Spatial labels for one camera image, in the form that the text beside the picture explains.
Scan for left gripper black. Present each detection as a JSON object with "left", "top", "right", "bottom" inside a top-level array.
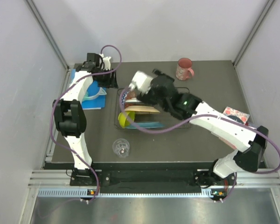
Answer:
[{"left": 94, "top": 68, "right": 118, "bottom": 89}]

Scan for orange blue patterned bowl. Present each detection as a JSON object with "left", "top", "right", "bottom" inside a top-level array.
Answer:
[{"left": 119, "top": 91, "right": 136, "bottom": 108}]

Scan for pink mug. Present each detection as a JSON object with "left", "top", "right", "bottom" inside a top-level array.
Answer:
[{"left": 175, "top": 58, "right": 195, "bottom": 81}]

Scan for peach bird plate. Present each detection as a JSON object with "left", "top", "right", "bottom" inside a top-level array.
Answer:
[{"left": 125, "top": 105, "right": 160, "bottom": 114}]

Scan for watermelon pattern plate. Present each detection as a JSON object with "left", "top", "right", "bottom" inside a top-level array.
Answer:
[{"left": 125, "top": 98, "right": 142, "bottom": 104}]

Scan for teal scalloped plate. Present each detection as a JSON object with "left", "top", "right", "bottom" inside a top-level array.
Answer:
[{"left": 125, "top": 122, "right": 165, "bottom": 129}]

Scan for lime green bowl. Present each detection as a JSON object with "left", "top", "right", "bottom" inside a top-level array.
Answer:
[{"left": 118, "top": 111, "right": 135, "bottom": 128}]

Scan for clear drinking glass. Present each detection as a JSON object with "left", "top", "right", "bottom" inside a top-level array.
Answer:
[{"left": 112, "top": 139, "right": 130, "bottom": 158}]

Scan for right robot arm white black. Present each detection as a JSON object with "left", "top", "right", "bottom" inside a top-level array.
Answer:
[{"left": 129, "top": 69, "right": 268, "bottom": 185}]

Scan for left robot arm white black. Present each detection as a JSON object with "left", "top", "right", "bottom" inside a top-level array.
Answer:
[{"left": 51, "top": 53, "right": 118, "bottom": 185}]

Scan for teal cat ear headphones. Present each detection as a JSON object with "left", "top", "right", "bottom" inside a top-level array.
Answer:
[{"left": 83, "top": 87, "right": 107, "bottom": 101}]

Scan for Little Women book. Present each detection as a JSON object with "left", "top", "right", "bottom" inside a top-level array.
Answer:
[{"left": 223, "top": 107, "right": 250, "bottom": 126}]

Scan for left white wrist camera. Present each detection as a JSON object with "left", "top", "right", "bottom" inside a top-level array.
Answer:
[{"left": 99, "top": 54, "right": 112, "bottom": 70}]

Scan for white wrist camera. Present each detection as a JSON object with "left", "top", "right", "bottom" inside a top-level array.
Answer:
[
  {"left": 129, "top": 71, "right": 153, "bottom": 94},
  {"left": 99, "top": 54, "right": 112, "bottom": 70}
]

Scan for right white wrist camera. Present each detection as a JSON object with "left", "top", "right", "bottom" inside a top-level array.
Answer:
[{"left": 129, "top": 71, "right": 153, "bottom": 94}]

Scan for black wire dish rack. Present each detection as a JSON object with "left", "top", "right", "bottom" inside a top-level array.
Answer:
[{"left": 113, "top": 86, "right": 192, "bottom": 130}]

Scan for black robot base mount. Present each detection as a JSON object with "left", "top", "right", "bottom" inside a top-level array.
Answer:
[{"left": 70, "top": 162, "right": 235, "bottom": 193}]

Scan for white slotted cable duct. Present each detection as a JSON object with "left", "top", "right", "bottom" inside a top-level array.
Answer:
[{"left": 37, "top": 188, "right": 213, "bottom": 198}]

